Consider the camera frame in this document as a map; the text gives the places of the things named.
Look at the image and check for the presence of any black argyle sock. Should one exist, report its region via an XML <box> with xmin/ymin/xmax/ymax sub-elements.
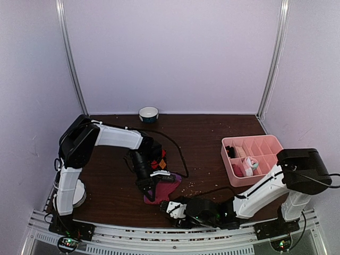
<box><xmin>149</xmin><ymin>149</ymin><xmax>167</xmax><ymax>171</ymax></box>

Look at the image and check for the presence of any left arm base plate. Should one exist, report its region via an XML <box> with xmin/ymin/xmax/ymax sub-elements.
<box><xmin>48</xmin><ymin>221</ymin><xmax>95</xmax><ymax>241</ymax></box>

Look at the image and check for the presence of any maroon purple orange sock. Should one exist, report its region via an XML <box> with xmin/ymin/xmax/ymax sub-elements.
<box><xmin>143</xmin><ymin>173</ymin><xmax>182</xmax><ymax>205</ymax></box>

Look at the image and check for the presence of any beige rolled sock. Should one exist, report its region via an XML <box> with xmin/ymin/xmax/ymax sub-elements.
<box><xmin>235</xmin><ymin>146</ymin><xmax>247</xmax><ymax>158</ymax></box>

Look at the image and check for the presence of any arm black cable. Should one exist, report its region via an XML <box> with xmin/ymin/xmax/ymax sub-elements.
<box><xmin>124</xmin><ymin>129</ymin><xmax>190</xmax><ymax>179</ymax></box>
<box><xmin>292</xmin><ymin>164</ymin><xmax>340</xmax><ymax>247</ymax></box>

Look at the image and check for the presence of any pink divided organizer box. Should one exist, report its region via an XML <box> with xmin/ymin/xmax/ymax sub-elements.
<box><xmin>220</xmin><ymin>135</ymin><xmax>283</xmax><ymax>188</ymax></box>

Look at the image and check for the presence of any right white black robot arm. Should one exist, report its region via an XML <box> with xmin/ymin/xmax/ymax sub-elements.
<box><xmin>160</xmin><ymin>148</ymin><xmax>335</xmax><ymax>235</ymax></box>

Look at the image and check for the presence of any front aluminium rail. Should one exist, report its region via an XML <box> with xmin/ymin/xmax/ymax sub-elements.
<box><xmin>19</xmin><ymin>209</ymin><xmax>330</xmax><ymax>254</ymax></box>

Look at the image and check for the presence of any aluminium frame post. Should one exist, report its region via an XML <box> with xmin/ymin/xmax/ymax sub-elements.
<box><xmin>55</xmin><ymin>0</ymin><xmax>89</xmax><ymax>116</ymax></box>
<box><xmin>257</xmin><ymin>0</ymin><xmax>291</xmax><ymax>121</ymax></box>

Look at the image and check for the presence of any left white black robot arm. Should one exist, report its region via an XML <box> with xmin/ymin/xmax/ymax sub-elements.
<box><xmin>54</xmin><ymin>115</ymin><xmax>176</xmax><ymax>236</ymax></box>

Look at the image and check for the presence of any teal white ceramic bowl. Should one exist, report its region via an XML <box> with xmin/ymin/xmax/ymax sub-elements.
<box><xmin>139</xmin><ymin>106</ymin><xmax>159</xmax><ymax>124</ymax></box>

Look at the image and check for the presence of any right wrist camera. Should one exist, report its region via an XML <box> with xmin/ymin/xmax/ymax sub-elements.
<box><xmin>166</xmin><ymin>201</ymin><xmax>186</xmax><ymax>219</ymax></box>

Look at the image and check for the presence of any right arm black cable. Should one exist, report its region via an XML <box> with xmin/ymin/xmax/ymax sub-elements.
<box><xmin>292</xmin><ymin>164</ymin><xmax>340</xmax><ymax>247</ymax></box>

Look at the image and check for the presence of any white scalloped bowl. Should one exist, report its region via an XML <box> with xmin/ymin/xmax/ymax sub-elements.
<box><xmin>72</xmin><ymin>179</ymin><xmax>87</xmax><ymax>208</ymax></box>

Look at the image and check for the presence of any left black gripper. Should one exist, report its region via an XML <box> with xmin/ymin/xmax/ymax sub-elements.
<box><xmin>130</xmin><ymin>150</ymin><xmax>156</xmax><ymax>202</ymax></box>

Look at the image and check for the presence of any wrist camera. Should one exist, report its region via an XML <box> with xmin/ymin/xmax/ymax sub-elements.
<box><xmin>166</xmin><ymin>201</ymin><xmax>186</xmax><ymax>219</ymax></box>
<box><xmin>150</xmin><ymin>170</ymin><xmax>171</xmax><ymax>177</ymax></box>

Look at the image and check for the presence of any white pink rolled sock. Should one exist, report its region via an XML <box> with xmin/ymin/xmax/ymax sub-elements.
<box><xmin>242</xmin><ymin>156</ymin><xmax>259</xmax><ymax>177</ymax></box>

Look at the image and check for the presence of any left aluminium frame post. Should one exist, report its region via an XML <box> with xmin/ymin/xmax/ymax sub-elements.
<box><xmin>55</xmin><ymin>0</ymin><xmax>89</xmax><ymax>116</ymax></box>

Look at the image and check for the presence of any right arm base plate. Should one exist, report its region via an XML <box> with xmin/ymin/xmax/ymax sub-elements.
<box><xmin>253</xmin><ymin>219</ymin><xmax>300</xmax><ymax>240</ymax></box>

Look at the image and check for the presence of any red rolled sock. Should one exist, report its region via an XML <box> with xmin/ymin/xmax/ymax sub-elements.
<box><xmin>232</xmin><ymin>164</ymin><xmax>244</xmax><ymax>178</ymax></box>

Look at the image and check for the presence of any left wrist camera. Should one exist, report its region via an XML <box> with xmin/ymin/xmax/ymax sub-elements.
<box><xmin>150</xmin><ymin>170</ymin><xmax>171</xmax><ymax>177</ymax></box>

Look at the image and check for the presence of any right aluminium frame post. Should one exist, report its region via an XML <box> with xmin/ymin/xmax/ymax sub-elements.
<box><xmin>257</xmin><ymin>0</ymin><xmax>291</xmax><ymax>121</ymax></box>

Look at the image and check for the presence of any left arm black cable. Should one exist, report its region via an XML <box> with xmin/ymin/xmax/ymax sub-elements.
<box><xmin>124</xmin><ymin>129</ymin><xmax>190</xmax><ymax>179</ymax></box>

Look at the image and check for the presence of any black rolled sock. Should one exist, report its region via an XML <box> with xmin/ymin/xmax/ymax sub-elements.
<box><xmin>225</xmin><ymin>146</ymin><xmax>235</xmax><ymax>158</ymax></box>

